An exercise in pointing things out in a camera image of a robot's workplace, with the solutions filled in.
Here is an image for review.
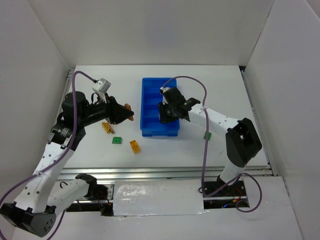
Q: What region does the white cover plate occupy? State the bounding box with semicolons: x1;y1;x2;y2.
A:
113;179;205;217

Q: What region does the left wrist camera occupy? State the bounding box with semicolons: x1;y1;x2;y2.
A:
92;78;111;103

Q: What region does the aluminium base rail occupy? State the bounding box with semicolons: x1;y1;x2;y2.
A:
57;164;273;213

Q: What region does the blue divided plastic tray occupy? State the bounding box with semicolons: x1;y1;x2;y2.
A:
140;77;180;137

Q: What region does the green lego brick left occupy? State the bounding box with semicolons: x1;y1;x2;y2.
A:
111;136;123;145

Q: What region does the orange lego brick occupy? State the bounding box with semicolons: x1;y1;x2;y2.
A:
129;140;141;154

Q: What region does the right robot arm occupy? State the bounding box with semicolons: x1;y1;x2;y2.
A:
158;87;262;198

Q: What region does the yellow black striped lego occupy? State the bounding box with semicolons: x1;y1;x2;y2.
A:
101;122;111;134

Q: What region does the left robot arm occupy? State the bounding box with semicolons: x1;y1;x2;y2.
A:
0;91;134;237

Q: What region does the green lego brick right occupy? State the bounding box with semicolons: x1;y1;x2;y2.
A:
203;131;212;141

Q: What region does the green lego brick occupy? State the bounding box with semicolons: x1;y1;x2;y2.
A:
203;131;212;141
111;136;123;145

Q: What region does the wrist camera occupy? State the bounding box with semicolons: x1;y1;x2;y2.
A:
92;78;111;103
159;87;171;105

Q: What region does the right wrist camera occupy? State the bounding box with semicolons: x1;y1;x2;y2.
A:
159;87;171;105

